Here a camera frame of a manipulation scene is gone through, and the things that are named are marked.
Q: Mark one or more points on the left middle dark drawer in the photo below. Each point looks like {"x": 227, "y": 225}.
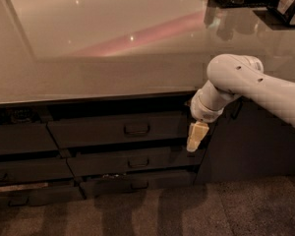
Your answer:
{"x": 34, "y": 170}

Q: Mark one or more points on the dark cabinet door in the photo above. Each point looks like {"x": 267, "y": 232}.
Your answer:
{"x": 247, "y": 142}

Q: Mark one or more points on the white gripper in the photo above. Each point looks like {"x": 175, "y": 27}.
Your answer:
{"x": 203, "y": 112}

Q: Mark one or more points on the dark grey bottom drawer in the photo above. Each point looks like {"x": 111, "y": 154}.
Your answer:
{"x": 137, "y": 182}

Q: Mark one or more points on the dark grey drawer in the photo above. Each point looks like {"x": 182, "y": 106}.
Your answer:
{"x": 133, "y": 160}
{"x": 137, "y": 182}
{"x": 118, "y": 129}

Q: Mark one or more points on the dark grey middle drawer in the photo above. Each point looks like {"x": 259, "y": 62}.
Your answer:
{"x": 133, "y": 160}

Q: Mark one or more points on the dark angled stand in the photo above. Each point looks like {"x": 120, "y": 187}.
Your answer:
{"x": 284, "y": 10}

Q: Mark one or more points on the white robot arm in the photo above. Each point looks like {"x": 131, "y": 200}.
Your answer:
{"x": 229, "y": 77}

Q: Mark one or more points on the dark grey top drawer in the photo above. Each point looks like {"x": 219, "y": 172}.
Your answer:
{"x": 118, "y": 129}

